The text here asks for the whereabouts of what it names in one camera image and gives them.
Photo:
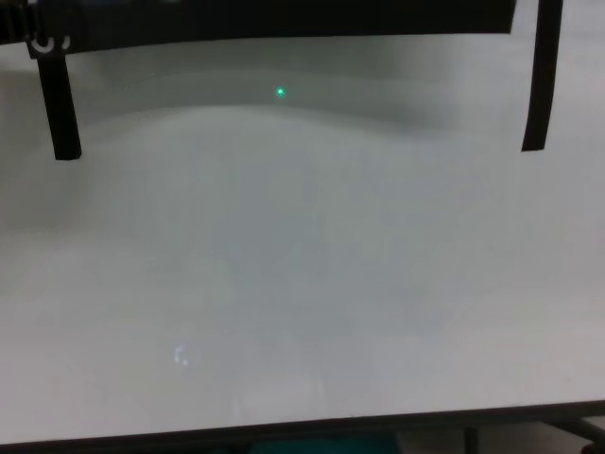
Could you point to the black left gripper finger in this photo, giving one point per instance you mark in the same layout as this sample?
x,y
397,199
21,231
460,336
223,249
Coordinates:
x,y
13,21

